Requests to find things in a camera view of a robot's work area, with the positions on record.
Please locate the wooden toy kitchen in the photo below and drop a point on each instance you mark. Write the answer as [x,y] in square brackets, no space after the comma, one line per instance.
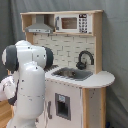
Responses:
[78,51]

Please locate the grey curtain backdrop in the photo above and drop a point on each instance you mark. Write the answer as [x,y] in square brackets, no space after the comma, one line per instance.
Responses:
[115,42]

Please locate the grey toy sink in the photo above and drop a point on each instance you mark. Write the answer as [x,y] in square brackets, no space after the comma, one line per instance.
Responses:
[72,74]

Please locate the white cabinet door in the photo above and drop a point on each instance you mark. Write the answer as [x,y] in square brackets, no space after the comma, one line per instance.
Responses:
[63,106]

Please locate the white toy microwave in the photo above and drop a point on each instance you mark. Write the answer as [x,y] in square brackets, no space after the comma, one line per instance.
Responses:
[73,23]

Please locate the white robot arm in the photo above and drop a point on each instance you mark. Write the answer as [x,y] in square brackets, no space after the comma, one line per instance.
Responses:
[25,86]

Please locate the grey range hood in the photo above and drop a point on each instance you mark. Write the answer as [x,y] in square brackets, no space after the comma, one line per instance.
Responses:
[40,26]

